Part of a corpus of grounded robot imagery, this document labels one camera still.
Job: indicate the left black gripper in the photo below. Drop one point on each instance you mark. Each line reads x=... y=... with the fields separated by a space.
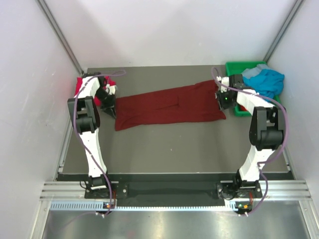
x=109 y=107

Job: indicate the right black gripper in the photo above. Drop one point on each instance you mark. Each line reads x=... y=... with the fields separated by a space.
x=220 y=94

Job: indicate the dark maroon t-shirt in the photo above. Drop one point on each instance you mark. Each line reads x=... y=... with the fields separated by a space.
x=193 y=103

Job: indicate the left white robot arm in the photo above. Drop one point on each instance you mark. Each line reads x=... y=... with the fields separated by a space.
x=86 y=122

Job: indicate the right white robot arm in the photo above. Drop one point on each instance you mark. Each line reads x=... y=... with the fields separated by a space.
x=266 y=134

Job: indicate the red t-shirt in bin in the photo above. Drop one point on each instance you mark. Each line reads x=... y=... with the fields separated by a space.
x=242 y=108

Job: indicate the folded bright red t-shirt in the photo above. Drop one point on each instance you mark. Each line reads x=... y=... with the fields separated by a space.
x=89 y=88

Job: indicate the grey t-shirt in bin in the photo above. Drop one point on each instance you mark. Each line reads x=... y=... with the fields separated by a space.
x=252 y=72

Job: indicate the blue t-shirt in bin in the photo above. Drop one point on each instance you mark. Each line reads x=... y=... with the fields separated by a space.
x=267 y=82

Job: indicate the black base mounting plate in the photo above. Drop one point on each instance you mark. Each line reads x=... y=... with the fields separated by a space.
x=215 y=190

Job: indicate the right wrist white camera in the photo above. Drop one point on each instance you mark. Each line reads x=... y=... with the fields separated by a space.
x=224 y=81

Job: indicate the wrist white camera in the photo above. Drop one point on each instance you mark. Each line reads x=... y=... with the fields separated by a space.
x=111 y=89
x=224 y=81

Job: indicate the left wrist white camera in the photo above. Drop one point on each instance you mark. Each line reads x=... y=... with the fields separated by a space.
x=111 y=89

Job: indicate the grey slotted cable duct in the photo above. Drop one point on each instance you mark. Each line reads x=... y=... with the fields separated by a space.
x=103 y=207

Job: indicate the aluminium front rail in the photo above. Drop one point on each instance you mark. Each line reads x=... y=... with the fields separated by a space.
x=276 y=190

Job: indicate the right aluminium corner post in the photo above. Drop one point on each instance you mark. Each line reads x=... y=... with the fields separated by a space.
x=297 y=5

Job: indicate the aluminium corner post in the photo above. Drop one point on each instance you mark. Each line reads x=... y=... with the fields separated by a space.
x=297 y=5
x=59 y=34

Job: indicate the left aluminium corner post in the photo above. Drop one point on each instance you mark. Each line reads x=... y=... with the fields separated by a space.
x=59 y=34

